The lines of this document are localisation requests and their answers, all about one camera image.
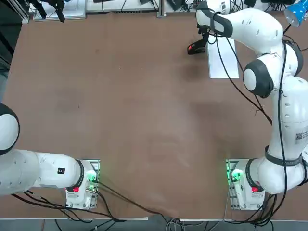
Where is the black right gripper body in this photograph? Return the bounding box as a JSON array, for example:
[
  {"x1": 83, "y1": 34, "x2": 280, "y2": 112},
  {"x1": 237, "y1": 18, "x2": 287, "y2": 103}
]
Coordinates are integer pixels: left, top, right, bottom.
[{"x1": 196, "y1": 22, "x2": 210, "y2": 33}]

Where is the black stapler with red end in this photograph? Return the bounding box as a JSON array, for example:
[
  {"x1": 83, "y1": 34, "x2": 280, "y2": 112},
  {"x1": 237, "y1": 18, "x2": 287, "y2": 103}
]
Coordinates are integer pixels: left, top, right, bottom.
[{"x1": 187, "y1": 39, "x2": 206, "y2": 55}]

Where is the blue clipboard with metal clip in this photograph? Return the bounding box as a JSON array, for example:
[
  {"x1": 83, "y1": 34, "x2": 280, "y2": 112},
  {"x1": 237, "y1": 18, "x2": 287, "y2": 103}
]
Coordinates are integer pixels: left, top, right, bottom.
[{"x1": 206, "y1": 38, "x2": 240, "y2": 79}]

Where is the white paper sheet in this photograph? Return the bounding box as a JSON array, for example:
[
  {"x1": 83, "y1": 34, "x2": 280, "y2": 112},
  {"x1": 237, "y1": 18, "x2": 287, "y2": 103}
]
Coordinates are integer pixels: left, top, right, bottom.
[{"x1": 207, "y1": 38, "x2": 239, "y2": 78}]

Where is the black power brick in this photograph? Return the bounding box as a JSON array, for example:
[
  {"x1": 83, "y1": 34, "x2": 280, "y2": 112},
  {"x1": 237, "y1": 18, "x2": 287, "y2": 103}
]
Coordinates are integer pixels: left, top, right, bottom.
[{"x1": 167, "y1": 0, "x2": 188, "y2": 12}]

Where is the blue gooseneck desk lamp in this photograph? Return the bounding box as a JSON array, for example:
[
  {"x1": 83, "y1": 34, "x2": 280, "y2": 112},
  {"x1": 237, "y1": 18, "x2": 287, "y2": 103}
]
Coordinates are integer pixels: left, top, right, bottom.
[{"x1": 283, "y1": 0, "x2": 308, "y2": 34}]

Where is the aluminium frame rail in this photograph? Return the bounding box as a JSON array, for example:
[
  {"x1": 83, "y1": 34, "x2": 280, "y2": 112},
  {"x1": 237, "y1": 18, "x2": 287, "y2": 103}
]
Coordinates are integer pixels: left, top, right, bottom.
[{"x1": 156, "y1": 0, "x2": 168, "y2": 18}]

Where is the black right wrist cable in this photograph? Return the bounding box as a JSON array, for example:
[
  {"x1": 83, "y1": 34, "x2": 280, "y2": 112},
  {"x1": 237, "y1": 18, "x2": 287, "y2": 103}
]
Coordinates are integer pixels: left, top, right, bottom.
[{"x1": 208, "y1": 33, "x2": 274, "y2": 126}]

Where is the black cable along right arm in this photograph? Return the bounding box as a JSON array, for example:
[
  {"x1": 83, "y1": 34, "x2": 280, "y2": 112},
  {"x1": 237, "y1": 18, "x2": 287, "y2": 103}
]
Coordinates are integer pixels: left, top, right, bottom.
[{"x1": 276, "y1": 39, "x2": 290, "y2": 194}]

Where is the black left base cable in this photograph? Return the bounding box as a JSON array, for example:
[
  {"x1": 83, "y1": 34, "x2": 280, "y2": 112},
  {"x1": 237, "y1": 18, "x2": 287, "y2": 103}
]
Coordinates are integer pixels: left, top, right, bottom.
[{"x1": 95, "y1": 181, "x2": 180, "y2": 218}]

